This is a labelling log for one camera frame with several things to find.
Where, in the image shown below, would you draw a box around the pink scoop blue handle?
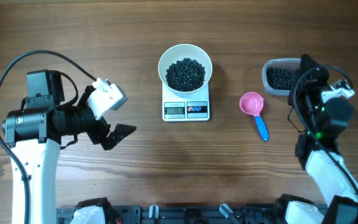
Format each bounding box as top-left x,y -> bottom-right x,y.
239,91 -> 270,141

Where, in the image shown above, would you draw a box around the black beans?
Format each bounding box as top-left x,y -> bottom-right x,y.
165,58 -> 206,92

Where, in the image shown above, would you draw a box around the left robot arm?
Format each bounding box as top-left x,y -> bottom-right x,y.
2,70 -> 136,223

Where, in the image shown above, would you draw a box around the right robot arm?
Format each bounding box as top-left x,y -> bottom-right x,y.
273,54 -> 358,223

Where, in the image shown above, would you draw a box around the white digital kitchen scale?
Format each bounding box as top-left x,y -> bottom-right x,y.
162,83 -> 211,122

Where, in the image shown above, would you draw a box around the white bowl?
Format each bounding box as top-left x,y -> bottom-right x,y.
157,44 -> 213,96

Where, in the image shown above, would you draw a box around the clear plastic container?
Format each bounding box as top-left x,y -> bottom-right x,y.
262,58 -> 301,96

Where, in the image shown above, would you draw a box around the black right camera cable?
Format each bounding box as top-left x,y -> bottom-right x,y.
287,64 -> 358,224

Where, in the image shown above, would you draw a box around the black camera cable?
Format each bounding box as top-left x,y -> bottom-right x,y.
287,64 -> 358,224
0,49 -> 98,224

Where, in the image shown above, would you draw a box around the black left camera cable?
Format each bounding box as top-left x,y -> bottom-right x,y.
0,49 -> 98,224

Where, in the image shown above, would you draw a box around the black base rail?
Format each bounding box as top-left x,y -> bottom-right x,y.
56,197 -> 332,224

